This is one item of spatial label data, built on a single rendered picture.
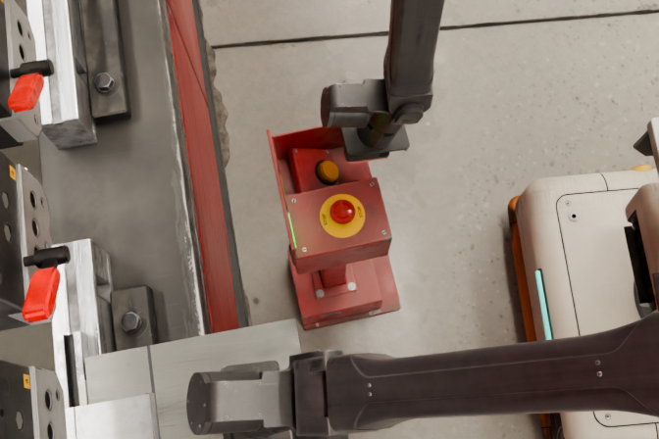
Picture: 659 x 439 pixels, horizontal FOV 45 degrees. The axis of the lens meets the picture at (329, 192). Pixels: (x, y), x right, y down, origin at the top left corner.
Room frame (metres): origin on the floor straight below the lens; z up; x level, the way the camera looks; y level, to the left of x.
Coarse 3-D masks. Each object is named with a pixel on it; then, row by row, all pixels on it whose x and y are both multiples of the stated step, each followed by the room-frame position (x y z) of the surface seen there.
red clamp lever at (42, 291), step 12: (36, 252) 0.18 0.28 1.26; (48, 252) 0.18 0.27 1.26; (60, 252) 0.18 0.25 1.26; (24, 264) 0.17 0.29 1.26; (36, 264) 0.17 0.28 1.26; (48, 264) 0.17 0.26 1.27; (60, 264) 0.17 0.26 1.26; (36, 276) 0.15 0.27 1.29; (48, 276) 0.15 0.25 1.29; (60, 276) 0.16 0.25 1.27; (36, 288) 0.14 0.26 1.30; (48, 288) 0.14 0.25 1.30; (36, 300) 0.13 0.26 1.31; (48, 300) 0.13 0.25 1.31; (24, 312) 0.12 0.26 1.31; (36, 312) 0.12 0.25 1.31; (48, 312) 0.12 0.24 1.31
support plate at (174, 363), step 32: (288, 320) 0.15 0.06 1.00; (128, 352) 0.12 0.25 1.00; (160, 352) 0.12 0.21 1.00; (192, 352) 0.12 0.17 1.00; (224, 352) 0.12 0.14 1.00; (256, 352) 0.11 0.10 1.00; (288, 352) 0.11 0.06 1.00; (96, 384) 0.08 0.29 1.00; (128, 384) 0.08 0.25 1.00; (160, 384) 0.08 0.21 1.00; (160, 416) 0.04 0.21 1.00
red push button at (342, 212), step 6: (336, 204) 0.36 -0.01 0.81; (342, 204) 0.36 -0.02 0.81; (348, 204) 0.36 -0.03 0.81; (330, 210) 0.35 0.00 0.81; (336, 210) 0.35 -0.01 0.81; (342, 210) 0.35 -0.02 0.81; (348, 210) 0.35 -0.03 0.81; (354, 210) 0.35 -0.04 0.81; (330, 216) 0.34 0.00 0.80; (336, 216) 0.34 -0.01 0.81; (342, 216) 0.34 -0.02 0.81; (348, 216) 0.34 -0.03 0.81; (354, 216) 0.34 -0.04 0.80; (342, 222) 0.33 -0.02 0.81
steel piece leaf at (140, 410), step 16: (128, 400) 0.06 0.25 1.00; (144, 400) 0.06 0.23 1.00; (80, 416) 0.04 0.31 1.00; (96, 416) 0.04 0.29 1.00; (112, 416) 0.04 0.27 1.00; (128, 416) 0.04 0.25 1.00; (144, 416) 0.04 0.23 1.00; (80, 432) 0.03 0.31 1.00; (96, 432) 0.03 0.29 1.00; (112, 432) 0.02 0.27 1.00; (128, 432) 0.02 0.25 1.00; (144, 432) 0.02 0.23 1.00
